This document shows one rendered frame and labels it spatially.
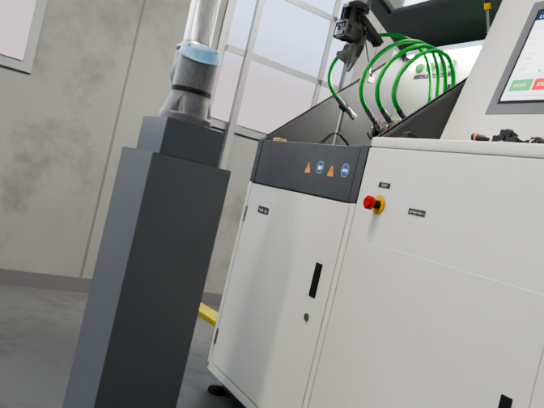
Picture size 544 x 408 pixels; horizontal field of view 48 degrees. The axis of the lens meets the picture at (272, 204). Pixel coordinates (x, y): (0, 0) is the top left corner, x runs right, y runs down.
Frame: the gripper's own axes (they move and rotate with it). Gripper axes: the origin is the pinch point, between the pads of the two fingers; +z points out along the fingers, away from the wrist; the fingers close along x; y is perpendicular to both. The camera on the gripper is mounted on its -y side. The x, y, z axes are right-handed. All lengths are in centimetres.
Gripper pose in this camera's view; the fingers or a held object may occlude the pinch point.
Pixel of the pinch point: (350, 69)
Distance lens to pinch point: 207.0
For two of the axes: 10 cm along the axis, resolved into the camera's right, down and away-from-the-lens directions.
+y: -8.6, -2.0, -4.7
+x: 4.5, 1.2, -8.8
